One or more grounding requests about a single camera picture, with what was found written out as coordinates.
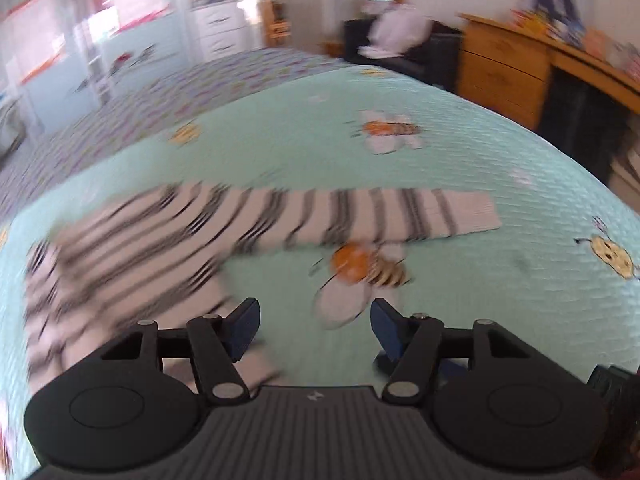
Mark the white sliding-door wardrobe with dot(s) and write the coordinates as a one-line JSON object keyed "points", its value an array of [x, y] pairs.
{"points": [[50, 95]]}

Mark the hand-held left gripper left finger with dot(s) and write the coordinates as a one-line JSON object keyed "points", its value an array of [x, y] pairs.
{"points": [[242, 327]]}

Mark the black armchair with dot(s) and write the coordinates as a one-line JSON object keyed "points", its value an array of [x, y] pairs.
{"points": [[440, 60]]}

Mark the white drawer unit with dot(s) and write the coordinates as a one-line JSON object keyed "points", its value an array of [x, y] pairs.
{"points": [[220, 30]]}

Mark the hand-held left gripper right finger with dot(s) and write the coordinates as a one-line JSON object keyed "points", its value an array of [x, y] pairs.
{"points": [[387, 327]]}

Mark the orange-bordered poster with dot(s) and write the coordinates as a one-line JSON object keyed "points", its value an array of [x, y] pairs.
{"points": [[35, 35]]}

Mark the white clothes heap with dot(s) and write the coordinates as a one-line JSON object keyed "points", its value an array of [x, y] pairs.
{"points": [[400, 30]]}

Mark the green quilted bedspread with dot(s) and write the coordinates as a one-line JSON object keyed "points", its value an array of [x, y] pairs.
{"points": [[450, 160]]}

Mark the wooden chair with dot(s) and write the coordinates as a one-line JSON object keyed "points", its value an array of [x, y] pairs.
{"points": [[276, 25]]}

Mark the wooden desk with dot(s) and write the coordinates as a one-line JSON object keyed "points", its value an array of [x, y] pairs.
{"points": [[500, 75]]}

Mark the white black-striped knit sweater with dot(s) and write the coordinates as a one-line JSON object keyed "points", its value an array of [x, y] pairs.
{"points": [[150, 260]]}

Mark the colourful clutter pile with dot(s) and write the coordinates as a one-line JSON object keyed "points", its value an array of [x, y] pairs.
{"points": [[600, 42]]}

